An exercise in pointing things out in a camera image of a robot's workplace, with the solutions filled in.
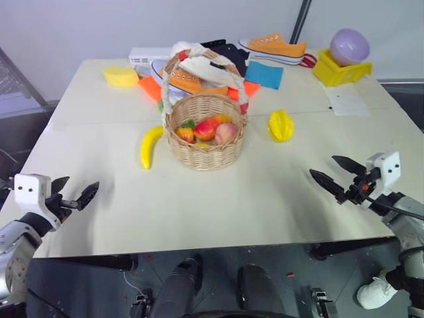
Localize black cloth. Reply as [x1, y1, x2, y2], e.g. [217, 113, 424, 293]
[199, 38, 250, 79]

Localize grey metal rack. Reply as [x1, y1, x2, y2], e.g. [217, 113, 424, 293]
[0, 46, 51, 112]

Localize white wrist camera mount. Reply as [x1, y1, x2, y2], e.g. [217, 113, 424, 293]
[362, 151, 402, 211]
[13, 173, 64, 232]

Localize orange canvas sneaker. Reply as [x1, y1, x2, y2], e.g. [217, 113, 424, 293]
[150, 59, 230, 97]
[238, 31, 309, 66]

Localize dark rounded shape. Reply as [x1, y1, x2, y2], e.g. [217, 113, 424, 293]
[154, 254, 204, 318]

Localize blue cloth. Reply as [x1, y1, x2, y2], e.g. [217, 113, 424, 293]
[244, 60, 286, 91]

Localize white rectangular box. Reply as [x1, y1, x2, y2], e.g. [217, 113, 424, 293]
[128, 46, 174, 66]

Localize orange toy carrot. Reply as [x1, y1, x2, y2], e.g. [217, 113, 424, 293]
[175, 119, 197, 144]

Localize black slanted pole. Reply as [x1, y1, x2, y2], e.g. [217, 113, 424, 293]
[290, 0, 316, 45]

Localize red yellow toy mango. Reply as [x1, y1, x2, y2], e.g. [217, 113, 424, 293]
[193, 113, 233, 141]

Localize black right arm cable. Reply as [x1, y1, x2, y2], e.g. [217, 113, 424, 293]
[363, 195, 424, 220]

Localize white shoe of bystander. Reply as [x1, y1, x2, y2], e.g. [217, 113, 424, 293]
[356, 269, 399, 311]

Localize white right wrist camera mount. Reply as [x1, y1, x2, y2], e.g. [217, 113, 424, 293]
[362, 151, 402, 211]

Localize yellow toy banana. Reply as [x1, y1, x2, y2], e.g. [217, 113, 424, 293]
[140, 125, 166, 171]

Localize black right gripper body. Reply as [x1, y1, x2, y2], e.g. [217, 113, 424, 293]
[335, 168, 380, 207]

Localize black table leg bracket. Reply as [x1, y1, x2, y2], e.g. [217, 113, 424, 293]
[309, 287, 335, 318]
[130, 287, 154, 318]

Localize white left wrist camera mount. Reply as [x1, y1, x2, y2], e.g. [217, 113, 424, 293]
[13, 173, 64, 232]

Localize wicker basket with handle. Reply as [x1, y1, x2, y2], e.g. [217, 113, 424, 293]
[160, 48, 250, 172]

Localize red white striped cloth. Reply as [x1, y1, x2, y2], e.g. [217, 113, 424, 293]
[297, 52, 319, 69]

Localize white paper sheet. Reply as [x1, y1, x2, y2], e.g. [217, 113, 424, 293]
[322, 85, 372, 117]

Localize yellow plastic bin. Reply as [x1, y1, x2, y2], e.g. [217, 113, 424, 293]
[311, 48, 374, 88]

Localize orange cloth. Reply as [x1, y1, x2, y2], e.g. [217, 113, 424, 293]
[137, 75, 167, 107]
[227, 80, 262, 101]

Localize pink toy peach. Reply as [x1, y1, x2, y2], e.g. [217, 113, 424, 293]
[215, 123, 239, 146]

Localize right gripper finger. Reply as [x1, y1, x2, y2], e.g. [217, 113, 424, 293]
[308, 168, 347, 200]
[331, 154, 367, 175]

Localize yellow toy starfruit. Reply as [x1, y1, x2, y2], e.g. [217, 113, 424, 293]
[267, 109, 295, 144]

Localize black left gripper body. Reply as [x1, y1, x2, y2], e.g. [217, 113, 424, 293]
[45, 193, 79, 223]

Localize purple plastic bowl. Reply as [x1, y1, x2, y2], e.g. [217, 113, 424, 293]
[329, 28, 371, 68]

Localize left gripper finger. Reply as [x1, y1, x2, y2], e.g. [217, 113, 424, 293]
[50, 176, 71, 197]
[73, 180, 101, 211]

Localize yellow sponge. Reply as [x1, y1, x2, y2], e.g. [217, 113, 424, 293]
[101, 65, 140, 88]

